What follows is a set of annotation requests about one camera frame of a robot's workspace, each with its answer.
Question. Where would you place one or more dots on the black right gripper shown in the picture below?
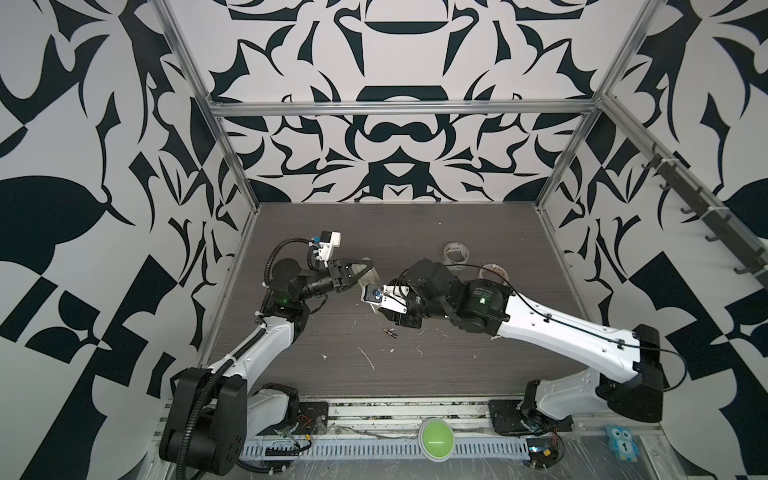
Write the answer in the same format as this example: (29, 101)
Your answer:
(407, 319)

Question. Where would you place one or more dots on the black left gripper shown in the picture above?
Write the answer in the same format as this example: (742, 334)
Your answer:
(339, 276)

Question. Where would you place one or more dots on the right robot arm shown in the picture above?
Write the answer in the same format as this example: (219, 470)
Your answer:
(623, 370)

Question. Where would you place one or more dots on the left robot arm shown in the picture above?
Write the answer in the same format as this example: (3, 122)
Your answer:
(215, 409)

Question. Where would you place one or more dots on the large clear printed tape roll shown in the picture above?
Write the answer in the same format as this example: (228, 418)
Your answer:
(455, 253)

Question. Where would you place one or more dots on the small white orange tape roll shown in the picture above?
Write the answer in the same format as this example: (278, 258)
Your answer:
(493, 272)

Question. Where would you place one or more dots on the green round button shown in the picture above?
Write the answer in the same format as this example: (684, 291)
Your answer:
(436, 440)

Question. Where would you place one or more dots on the blue owl figurine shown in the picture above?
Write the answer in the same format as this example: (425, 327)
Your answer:
(622, 444)

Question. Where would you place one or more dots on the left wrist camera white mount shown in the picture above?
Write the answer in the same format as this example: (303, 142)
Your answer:
(321, 249)

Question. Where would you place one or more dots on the white slotted cable duct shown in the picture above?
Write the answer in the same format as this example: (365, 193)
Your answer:
(334, 448)

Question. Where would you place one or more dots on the black wall hook rack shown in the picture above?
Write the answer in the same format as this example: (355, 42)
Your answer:
(701, 204)

